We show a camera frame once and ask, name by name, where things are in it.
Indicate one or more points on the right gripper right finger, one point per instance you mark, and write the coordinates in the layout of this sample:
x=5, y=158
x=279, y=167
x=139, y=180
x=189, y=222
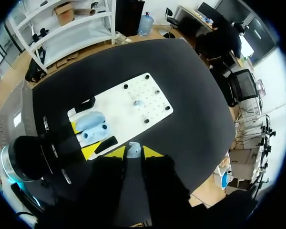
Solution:
x=162, y=183

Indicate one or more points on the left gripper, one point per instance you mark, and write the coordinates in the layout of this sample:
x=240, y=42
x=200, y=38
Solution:
x=58, y=155

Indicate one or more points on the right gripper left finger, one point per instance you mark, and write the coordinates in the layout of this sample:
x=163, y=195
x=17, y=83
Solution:
x=107, y=181

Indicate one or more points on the light blue earbud case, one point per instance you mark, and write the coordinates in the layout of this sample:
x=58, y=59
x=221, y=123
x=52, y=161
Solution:
x=91, y=127

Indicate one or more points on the light blue earbud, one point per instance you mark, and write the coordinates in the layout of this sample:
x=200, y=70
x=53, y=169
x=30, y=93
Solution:
x=134, y=150
x=138, y=103

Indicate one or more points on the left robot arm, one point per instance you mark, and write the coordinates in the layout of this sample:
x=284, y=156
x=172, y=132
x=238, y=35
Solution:
x=7, y=164

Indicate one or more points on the white plate with black stands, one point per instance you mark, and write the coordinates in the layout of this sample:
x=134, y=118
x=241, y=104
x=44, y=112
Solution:
x=133, y=112

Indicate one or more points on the person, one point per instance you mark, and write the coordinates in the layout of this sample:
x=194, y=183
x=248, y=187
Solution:
x=220, y=39

